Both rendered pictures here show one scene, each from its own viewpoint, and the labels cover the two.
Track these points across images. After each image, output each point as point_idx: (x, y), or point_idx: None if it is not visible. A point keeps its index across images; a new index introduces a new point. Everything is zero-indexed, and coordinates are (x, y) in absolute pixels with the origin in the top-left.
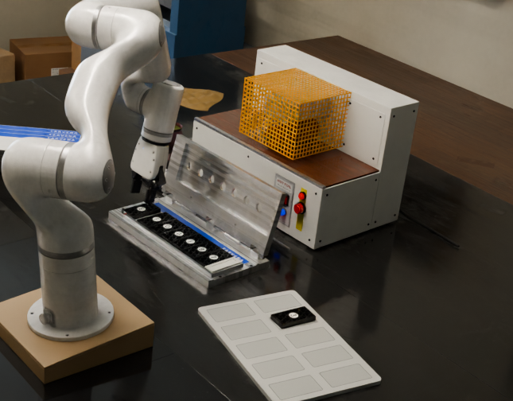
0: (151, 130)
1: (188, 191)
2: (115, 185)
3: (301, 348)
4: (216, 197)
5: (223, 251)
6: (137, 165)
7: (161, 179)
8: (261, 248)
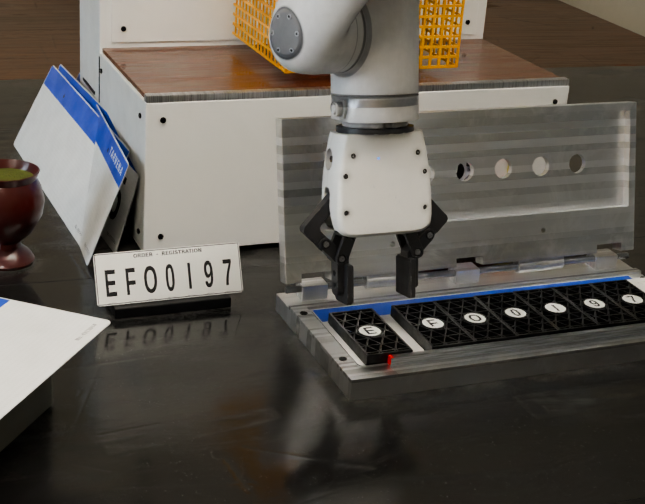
0: (409, 94)
1: (377, 236)
2: (144, 356)
3: None
4: (457, 206)
5: (597, 284)
6: (370, 214)
7: (438, 213)
8: (624, 238)
